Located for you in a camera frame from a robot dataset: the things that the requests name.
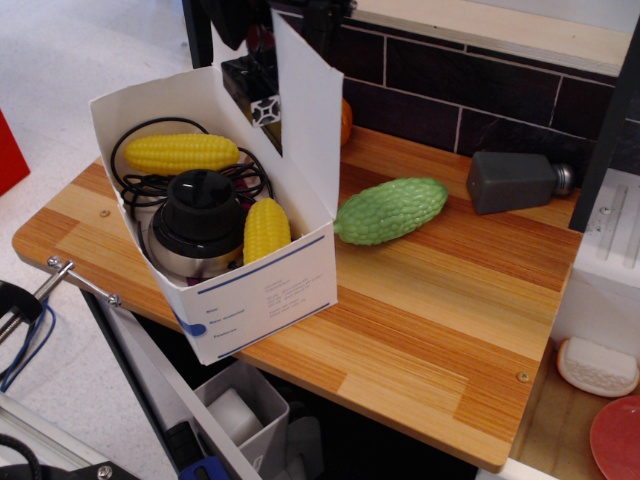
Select red plate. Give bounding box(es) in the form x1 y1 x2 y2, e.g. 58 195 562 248
590 395 639 480

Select orange toy pumpkin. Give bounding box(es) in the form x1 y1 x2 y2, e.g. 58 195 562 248
341 99 353 146

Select white toy bread slice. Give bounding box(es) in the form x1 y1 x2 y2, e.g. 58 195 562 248
556 337 639 398

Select aluminium frame rail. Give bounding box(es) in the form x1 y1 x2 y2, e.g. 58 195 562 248
1 393 108 471

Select yellow toy corn back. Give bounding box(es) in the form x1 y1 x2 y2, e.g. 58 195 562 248
124 133 240 176

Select grey plastic bin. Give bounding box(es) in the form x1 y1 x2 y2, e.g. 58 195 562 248
195 361 289 479

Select blue cable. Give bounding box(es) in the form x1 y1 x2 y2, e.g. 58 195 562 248
0 298 57 393

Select white block in bin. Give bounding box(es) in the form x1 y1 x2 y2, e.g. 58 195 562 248
207 388 263 446

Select grey shaker bottle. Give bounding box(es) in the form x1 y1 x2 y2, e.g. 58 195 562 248
466 152 575 215

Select black silver 3d mouse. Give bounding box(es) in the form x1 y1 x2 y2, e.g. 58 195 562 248
148 169 246 279

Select blue black tool handle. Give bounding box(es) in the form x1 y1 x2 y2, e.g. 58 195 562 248
164 421 229 480

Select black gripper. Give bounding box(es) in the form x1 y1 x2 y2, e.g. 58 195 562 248
202 0 357 153

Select wooden upper shelf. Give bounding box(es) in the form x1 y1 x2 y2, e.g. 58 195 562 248
352 0 632 77

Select yellow toy corn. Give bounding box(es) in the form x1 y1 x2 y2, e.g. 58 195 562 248
124 133 240 176
243 198 291 265

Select red box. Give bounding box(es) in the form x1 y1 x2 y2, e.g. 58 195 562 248
0 113 31 195

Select yellow toy corn front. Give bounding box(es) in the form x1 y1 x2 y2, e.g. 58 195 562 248
243 198 291 265

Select metal table clamp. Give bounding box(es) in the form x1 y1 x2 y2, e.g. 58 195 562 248
1 256 121 343

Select black mouse cable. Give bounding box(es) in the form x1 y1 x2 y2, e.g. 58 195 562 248
109 116 275 261

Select green toy bitter gourd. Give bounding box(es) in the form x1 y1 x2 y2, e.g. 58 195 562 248
334 178 448 246

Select white cardboard box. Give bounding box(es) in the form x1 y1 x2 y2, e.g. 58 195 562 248
90 15 343 365

